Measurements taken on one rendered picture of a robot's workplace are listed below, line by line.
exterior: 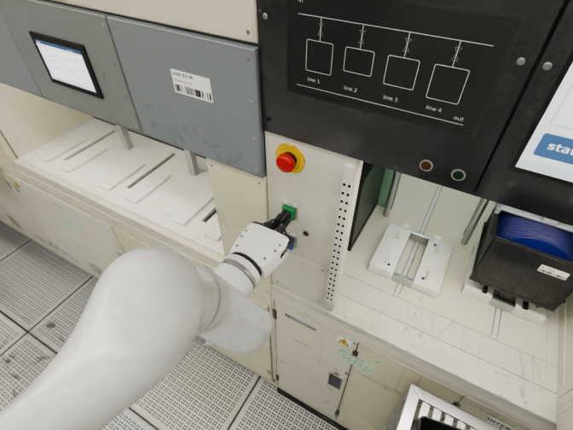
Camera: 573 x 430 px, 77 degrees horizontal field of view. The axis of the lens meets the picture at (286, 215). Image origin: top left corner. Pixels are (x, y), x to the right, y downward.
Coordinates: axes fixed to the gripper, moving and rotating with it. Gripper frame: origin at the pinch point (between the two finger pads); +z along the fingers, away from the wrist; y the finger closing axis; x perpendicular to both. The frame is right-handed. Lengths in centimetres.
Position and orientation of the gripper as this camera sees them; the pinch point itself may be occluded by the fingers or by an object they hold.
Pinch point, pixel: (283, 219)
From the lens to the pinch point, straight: 81.6
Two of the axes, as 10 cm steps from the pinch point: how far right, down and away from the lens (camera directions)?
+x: 0.0, -7.1, -7.0
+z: 5.0, -6.1, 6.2
